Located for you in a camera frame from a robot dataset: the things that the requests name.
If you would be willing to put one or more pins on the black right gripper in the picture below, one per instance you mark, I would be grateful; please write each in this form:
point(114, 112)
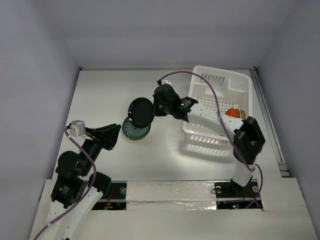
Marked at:
point(155, 105)

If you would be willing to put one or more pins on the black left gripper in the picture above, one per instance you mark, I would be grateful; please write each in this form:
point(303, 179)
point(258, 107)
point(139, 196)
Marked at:
point(107, 135)

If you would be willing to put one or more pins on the blue patterned plate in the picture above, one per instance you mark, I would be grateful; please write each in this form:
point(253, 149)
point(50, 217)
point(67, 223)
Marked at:
point(132, 131)

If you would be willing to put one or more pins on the yellow patterned plate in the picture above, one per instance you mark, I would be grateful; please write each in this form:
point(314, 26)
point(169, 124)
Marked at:
point(134, 138)

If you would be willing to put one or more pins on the black plate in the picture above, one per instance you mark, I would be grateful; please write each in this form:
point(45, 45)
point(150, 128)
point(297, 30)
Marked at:
point(140, 112)

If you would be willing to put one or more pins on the white plastic dish rack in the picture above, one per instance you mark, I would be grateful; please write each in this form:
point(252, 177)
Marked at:
point(233, 90)

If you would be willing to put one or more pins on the orange plate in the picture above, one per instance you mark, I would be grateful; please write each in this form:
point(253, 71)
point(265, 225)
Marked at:
point(233, 112)

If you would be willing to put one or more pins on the tan plate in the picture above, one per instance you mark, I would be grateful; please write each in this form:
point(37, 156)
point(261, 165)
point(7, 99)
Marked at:
point(242, 114)

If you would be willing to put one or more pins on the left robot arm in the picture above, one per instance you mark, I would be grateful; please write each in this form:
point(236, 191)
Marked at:
point(79, 185)

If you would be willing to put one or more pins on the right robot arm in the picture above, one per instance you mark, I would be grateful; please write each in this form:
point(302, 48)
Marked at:
point(244, 135)

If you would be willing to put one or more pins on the silver foil strip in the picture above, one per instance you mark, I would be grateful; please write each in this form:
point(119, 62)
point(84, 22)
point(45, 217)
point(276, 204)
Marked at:
point(170, 196)

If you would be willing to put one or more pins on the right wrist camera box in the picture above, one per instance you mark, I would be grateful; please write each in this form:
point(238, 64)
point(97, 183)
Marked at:
point(164, 82)

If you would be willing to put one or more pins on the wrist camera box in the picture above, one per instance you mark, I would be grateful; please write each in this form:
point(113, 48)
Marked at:
point(76, 128)
point(164, 82)

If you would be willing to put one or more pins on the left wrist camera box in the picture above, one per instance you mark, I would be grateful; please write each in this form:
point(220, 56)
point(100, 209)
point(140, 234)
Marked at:
point(76, 128)

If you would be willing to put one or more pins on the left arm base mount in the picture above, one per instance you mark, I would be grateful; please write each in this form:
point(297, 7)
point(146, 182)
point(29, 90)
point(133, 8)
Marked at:
point(115, 200)

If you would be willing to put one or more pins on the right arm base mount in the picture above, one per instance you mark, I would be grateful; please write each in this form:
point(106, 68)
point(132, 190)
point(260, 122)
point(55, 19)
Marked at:
point(231, 197)

